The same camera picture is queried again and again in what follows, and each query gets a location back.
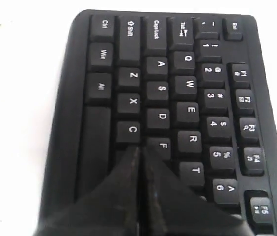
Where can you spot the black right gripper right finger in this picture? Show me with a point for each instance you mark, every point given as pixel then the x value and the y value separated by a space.
pixel 173 209

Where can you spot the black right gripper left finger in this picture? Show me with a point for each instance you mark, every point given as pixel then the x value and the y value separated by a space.
pixel 108 210

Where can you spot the black acer keyboard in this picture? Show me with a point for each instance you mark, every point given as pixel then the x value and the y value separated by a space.
pixel 191 85

